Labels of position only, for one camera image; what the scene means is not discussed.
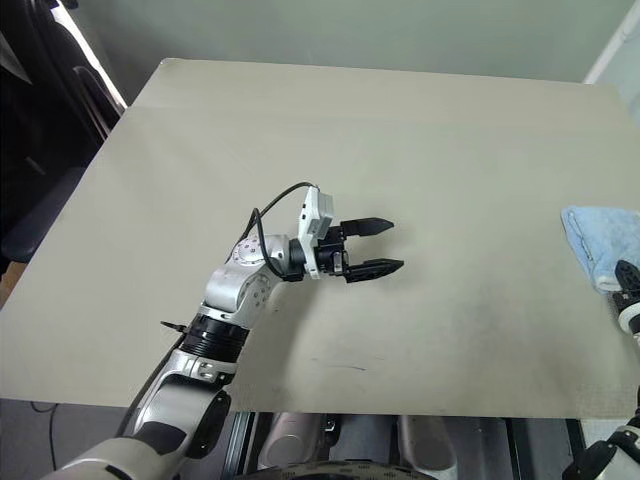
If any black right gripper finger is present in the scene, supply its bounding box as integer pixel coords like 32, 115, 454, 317
614, 259, 640, 296

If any light blue towel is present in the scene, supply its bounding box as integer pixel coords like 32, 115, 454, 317
560, 204, 640, 297

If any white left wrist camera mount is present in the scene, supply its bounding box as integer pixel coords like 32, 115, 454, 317
293, 186, 336, 282

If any black floor cable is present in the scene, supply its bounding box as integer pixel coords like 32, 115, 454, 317
30, 401, 60, 472

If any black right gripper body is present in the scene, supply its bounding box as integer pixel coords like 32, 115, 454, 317
611, 291, 640, 315

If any grey rounded shape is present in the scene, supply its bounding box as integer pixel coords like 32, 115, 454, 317
257, 411, 326, 471
397, 414, 459, 474

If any dark chair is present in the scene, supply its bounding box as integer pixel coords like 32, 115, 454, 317
0, 0, 129, 269

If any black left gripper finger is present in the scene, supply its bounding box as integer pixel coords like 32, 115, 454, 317
340, 216, 397, 240
344, 258, 406, 284

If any dark dotted rounded shape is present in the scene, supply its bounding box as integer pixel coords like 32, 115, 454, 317
259, 460, 441, 480

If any white post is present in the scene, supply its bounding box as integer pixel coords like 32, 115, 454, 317
581, 0, 640, 87

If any black metal frame rail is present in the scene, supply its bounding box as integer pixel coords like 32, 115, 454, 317
222, 410, 259, 480

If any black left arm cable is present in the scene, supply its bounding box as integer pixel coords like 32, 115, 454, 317
246, 181, 321, 282

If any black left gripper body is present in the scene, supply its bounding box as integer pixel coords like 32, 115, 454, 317
316, 224, 354, 280

